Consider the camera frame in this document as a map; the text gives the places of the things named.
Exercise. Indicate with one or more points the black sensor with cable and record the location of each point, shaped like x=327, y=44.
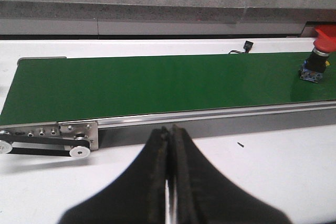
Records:
x=246, y=48

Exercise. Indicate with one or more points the aluminium conveyor frame rail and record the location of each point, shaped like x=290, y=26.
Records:
x=133, y=129

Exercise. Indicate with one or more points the green conveyor belt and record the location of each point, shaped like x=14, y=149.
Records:
x=69, y=89

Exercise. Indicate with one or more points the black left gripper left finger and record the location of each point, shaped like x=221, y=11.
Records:
x=136, y=196

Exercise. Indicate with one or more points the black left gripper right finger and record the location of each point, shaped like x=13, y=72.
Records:
x=205, y=195

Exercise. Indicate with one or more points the red push button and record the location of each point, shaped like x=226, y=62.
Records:
x=314, y=66

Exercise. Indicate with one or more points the conveyor drive belt pulleys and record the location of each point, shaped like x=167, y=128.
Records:
x=44, y=146

